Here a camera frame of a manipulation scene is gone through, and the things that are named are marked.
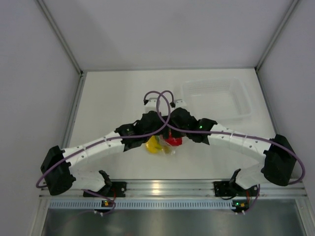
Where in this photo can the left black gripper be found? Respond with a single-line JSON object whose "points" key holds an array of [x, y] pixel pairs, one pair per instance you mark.
{"points": [[159, 132]]}

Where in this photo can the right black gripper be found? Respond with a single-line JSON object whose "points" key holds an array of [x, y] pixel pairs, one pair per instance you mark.
{"points": [[175, 134]]}

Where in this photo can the clear zip top bag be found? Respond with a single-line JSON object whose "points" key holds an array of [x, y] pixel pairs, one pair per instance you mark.
{"points": [[167, 149]]}

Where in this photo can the red fake dragon fruit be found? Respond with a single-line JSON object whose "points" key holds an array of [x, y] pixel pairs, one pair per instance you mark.
{"points": [[173, 141]]}

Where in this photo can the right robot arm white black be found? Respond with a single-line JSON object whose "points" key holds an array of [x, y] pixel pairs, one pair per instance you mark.
{"points": [[274, 156]]}

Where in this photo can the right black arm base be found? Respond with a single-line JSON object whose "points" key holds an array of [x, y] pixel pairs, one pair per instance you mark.
{"points": [[227, 189]]}

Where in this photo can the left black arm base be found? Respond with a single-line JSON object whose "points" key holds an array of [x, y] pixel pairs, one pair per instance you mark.
{"points": [[117, 189]]}

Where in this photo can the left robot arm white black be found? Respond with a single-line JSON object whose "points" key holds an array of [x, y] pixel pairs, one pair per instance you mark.
{"points": [[62, 168]]}

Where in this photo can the yellow fake banana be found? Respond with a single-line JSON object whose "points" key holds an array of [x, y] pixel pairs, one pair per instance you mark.
{"points": [[153, 145]]}

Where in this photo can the clear plastic basket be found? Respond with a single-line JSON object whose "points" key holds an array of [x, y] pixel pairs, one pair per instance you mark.
{"points": [[220, 99]]}

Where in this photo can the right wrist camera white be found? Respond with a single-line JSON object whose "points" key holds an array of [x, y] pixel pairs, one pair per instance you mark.
{"points": [[178, 103]]}

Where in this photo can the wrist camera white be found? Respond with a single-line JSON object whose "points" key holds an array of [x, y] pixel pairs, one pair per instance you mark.
{"points": [[150, 104], [178, 103]]}

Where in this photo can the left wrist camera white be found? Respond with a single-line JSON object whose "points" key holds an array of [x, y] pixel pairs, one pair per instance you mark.
{"points": [[150, 104]]}

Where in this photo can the aluminium mounting rail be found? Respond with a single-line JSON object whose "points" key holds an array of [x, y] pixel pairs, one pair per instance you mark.
{"points": [[202, 188]]}

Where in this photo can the left aluminium frame post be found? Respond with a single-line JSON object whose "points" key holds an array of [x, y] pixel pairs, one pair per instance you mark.
{"points": [[58, 33]]}

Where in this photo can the aluminium frame post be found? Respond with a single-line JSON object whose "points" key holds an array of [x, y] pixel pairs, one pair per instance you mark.
{"points": [[293, 5], [58, 33]]}

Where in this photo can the white slotted cable duct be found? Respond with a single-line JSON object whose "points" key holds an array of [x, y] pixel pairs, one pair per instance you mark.
{"points": [[141, 204]]}

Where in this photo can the right aluminium frame post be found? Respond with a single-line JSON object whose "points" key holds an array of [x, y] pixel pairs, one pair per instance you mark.
{"points": [[293, 5]]}

